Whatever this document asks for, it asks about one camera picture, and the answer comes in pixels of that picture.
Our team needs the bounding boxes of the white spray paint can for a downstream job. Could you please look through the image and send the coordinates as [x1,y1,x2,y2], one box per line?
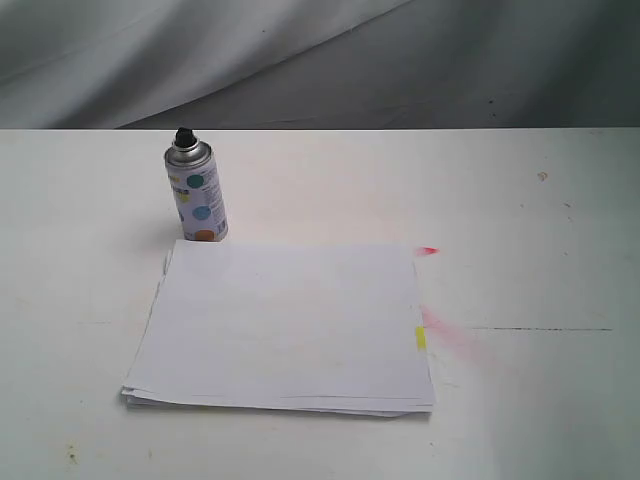
[164,127,228,242]

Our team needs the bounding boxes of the white paper stack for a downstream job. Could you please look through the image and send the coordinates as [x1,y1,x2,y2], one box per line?
[122,240,435,416]

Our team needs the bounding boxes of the grey backdrop cloth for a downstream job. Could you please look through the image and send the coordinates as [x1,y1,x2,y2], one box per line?
[1,1,639,129]

